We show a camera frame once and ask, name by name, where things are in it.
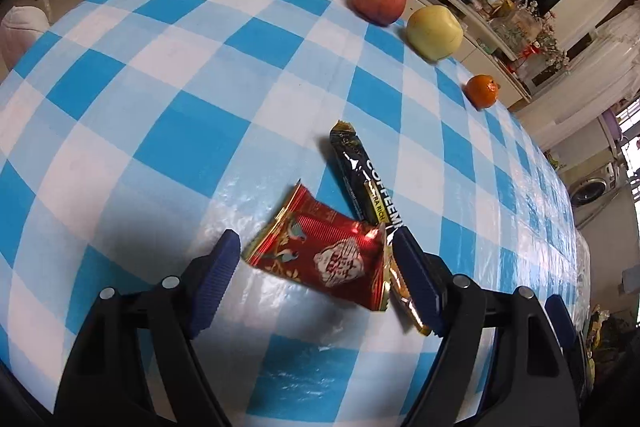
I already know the washing machine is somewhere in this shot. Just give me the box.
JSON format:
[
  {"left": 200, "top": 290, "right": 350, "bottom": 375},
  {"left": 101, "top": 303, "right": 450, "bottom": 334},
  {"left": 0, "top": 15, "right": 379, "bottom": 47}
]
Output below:
[{"left": 570, "top": 162, "right": 623, "bottom": 210}]

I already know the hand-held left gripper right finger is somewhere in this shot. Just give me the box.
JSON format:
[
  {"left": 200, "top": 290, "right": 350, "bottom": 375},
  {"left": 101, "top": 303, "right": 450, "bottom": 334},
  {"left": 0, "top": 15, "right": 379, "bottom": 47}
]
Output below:
[{"left": 390, "top": 227, "right": 581, "bottom": 427}]

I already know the printed shopping bag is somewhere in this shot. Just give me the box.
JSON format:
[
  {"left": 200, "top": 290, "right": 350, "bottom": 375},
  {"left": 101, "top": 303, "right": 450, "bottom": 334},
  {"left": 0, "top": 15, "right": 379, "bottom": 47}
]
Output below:
[{"left": 490, "top": 0, "right": 543, "bottom": 52}]

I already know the orange tangerine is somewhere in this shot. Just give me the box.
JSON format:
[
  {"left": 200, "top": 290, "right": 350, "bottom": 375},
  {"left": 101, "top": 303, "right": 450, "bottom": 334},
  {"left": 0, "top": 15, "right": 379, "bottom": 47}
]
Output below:
[{"left": 462, "top": 73, "right": 501, "bottom": 110}]

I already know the red candy wrapper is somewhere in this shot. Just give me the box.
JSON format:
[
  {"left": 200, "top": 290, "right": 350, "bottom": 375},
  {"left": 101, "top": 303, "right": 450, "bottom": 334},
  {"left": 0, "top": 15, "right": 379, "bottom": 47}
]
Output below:
[{"left": 241, "top": 179, "right": 396, "bottom": 313}]

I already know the yellow apple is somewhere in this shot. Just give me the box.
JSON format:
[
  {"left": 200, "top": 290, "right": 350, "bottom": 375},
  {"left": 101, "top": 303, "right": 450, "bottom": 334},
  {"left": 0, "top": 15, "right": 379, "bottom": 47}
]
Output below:
[{"left": 405, "top": 4, "right": 464, "bottom": 62}]

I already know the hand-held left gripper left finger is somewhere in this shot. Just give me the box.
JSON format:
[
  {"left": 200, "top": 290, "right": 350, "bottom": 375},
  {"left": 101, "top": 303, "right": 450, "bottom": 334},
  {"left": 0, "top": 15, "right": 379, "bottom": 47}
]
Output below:
[{"left": 52, "top": 229, "right": 243, "bottom": 427}]

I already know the white lace-covered standing unit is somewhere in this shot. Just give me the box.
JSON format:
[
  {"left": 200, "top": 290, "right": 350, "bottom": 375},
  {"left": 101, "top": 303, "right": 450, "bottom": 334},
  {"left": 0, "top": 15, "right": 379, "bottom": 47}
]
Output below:
[{"left": 510, "top": 2, "right": 640, "bottom": 122}]

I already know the artificial flower arrangement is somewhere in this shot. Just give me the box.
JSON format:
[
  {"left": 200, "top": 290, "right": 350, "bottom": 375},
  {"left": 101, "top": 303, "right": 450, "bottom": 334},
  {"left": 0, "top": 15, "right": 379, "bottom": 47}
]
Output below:
[{"left": 530, "top": 12, "right": 571, "bottom": 72}]

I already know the white tv cabinet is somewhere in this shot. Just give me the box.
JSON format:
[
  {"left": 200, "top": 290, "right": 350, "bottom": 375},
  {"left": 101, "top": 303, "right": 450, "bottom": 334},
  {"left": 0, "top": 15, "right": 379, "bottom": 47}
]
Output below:
[{"left": 290, "top": 0, "right": 533, "bottom": 108}]

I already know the white cushion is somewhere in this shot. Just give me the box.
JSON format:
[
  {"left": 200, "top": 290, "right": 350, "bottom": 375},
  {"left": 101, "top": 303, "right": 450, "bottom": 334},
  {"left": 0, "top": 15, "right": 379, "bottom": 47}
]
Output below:
[{"left": 0, "top": 6, "right": 51, "bottom": 72}]

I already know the black coffee stick wrapper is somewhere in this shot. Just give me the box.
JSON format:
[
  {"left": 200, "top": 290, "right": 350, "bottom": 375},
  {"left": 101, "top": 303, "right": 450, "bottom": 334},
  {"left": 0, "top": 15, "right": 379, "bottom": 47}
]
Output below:
[{"left": 329, "top": 119, "right": 433, "bottom": 338}]

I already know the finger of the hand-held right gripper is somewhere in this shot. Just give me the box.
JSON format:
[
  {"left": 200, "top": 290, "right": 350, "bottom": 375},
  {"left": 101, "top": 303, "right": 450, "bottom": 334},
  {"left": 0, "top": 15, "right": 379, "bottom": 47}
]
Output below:
[{"left": 544, "top": 294, "right": 591, "bottom": 408}]

